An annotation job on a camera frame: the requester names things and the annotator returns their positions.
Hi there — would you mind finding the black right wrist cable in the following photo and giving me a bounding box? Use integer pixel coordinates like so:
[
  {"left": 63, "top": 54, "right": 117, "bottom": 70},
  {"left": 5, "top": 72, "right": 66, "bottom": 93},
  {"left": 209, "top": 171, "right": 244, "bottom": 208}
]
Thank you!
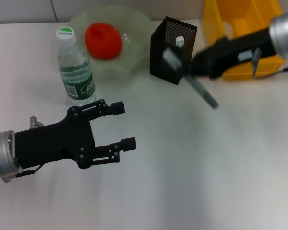
[{"left": 252, "top": 47, "right": 288, "bottom": 80}]

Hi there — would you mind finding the yellow plastic bin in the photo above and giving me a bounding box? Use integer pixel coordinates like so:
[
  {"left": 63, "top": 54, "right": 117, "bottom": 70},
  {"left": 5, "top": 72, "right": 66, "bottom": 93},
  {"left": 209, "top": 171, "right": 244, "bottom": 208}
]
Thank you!
[{"left": 203, "top": 0, "right": 287, "bottom": 81}]

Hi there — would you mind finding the clear glass fruit bowl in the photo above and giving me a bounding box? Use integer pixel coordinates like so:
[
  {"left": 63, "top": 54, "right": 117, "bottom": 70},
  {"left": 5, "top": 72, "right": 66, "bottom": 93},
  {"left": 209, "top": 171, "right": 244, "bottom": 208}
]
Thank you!
[{"left": 68, "top": 5, "right": 154, "bottom": 82}]

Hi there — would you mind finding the black mesh pen holder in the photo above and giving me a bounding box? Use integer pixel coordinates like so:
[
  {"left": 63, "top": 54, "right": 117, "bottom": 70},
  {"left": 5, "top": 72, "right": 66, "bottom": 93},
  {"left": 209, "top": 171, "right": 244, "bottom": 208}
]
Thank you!
[{"left": 149, "top": 16, "right": 198, "bottom": 86}]

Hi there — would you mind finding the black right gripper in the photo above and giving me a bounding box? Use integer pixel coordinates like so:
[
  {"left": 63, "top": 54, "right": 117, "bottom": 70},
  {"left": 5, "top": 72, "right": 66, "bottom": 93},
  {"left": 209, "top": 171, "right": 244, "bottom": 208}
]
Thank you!
[{"left": 181, "top": 26, "right": 278, "bottom": 80}]

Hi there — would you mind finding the white paper ball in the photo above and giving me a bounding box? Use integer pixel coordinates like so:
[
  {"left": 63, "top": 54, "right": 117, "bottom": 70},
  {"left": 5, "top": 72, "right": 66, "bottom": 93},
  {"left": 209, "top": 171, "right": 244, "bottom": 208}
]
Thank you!
[{"left": 223, "top": 22, "right": 234, "bottom": 39}]

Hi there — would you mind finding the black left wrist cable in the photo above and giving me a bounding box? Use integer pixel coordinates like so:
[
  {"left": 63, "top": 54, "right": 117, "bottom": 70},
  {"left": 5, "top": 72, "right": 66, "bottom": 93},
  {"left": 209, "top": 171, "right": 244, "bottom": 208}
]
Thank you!
[{"left": 15, "top": 164, "right": 43, "bottom": 178}]

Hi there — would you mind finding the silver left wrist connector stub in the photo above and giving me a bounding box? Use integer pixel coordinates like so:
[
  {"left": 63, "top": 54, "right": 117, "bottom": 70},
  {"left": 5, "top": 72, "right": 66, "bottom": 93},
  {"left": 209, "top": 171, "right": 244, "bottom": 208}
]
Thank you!
[{"left": 29, "top": 116, "right": 44, "bottom": 129}]

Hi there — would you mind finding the clear water bottle green label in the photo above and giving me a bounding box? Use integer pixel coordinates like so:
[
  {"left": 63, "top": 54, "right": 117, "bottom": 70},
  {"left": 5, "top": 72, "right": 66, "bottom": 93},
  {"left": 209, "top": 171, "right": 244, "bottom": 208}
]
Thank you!
[{"left": 54, "top": 26, "right": 97, "bottom": 107}]

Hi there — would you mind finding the grey marker pen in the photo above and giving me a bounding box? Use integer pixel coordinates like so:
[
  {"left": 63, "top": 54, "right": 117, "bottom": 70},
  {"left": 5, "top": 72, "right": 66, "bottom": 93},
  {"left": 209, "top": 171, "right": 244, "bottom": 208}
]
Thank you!
[{"left": 162, "top": 46, "right": 220, "bottom": 110}]

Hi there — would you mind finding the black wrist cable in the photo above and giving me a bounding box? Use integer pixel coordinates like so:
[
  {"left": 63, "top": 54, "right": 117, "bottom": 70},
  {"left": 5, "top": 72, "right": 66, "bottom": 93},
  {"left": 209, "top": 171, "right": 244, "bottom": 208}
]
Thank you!
[
  {"left": 15, "top": 164, "right": 43, "bottom": 178},
  {"left": 252, "top": 47, "right": 288, "bottom": 80}
]

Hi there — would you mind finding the orange fruit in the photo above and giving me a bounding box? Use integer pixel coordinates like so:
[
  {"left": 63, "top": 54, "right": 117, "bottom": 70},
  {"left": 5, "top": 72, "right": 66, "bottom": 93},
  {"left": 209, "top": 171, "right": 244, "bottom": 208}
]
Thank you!
[{"left": 84, "top": 22, "right": 124, "bottom": 61}]

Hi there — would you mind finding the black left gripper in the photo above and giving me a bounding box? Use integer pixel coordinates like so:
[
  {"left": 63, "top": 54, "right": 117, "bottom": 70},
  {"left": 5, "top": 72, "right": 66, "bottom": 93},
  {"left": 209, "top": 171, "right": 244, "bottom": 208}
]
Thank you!
[{"left": 15, "top": 99, "right": 137, "bottom": 170}]

